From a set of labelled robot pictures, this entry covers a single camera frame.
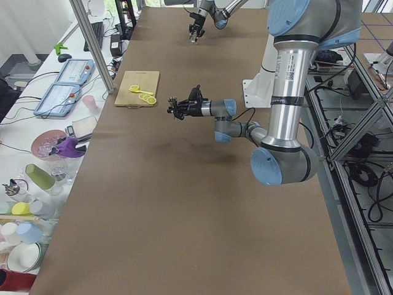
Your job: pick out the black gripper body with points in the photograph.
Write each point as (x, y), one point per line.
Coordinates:
(194, 108)
(198, 20)

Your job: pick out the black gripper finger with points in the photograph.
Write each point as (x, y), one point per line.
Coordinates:
(173, 110)
(199, 33)
(179, 116)
(191, 30)

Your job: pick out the clear glass cup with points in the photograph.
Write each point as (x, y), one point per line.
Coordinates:
(193, 38)

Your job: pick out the steel measuring jigger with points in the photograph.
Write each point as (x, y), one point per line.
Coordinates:
(172, 101)

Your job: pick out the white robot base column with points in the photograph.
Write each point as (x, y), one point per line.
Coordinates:
(258, 91)

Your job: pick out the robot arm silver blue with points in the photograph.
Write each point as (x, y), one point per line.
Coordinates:
(219, 17)
(299, 29)

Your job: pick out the pink cup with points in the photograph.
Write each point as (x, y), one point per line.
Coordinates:
(90, 103)

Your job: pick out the green tall cup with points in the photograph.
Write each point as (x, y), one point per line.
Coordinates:
(39, 177)

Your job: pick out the grey blue cup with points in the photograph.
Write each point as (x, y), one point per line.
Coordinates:
(42, 209)

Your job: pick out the yellow cup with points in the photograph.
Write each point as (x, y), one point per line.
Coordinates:
(21, 209)

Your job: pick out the light blue cup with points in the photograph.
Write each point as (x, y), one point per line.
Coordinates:
(29, 232)

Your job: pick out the mint green cup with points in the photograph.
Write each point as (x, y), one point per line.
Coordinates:
(6, 208)

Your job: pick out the white cup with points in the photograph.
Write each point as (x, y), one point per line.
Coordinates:
(9, 232)

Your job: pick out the lemon slice lower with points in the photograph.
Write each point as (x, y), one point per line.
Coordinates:
(151, 100)

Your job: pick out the lemon slice middle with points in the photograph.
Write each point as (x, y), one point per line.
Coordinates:
(146, 97)

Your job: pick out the wooden cutting board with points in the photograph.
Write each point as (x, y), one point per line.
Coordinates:
(147, 80)

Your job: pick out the black power adapter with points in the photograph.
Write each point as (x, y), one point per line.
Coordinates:
(117, 45)

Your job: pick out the white tray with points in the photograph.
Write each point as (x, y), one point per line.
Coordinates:
(83, 128)

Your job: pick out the black keyboard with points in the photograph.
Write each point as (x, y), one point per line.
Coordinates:
(98, 30)

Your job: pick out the upper blue teach pendant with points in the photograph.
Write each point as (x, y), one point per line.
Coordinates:
(75, 71)

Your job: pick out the blue teach pendant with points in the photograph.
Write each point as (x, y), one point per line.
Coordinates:
(75, 71)
(58, 100)

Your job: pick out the purple cloth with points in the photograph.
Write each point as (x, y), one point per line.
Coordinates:
(66, 147)

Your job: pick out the lower blue teach pendant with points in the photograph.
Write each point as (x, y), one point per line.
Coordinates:
(58, 100)

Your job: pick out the black computer mouse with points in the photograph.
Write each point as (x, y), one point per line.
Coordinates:
(63, 57)

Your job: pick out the wine glass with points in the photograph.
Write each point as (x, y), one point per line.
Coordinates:
(63, 169)

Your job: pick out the pink bowl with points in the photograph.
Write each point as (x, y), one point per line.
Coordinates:
(45, 142)

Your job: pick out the glass dispenser bottle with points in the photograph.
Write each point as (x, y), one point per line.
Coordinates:
(18, 190)

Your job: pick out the white green rimmed bowl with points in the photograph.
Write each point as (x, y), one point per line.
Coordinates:
(24, 258)

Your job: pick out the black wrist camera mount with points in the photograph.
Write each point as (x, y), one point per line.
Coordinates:
(195, 94)

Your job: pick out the aluminium frame post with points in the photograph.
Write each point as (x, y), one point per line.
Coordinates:
(87, 31)

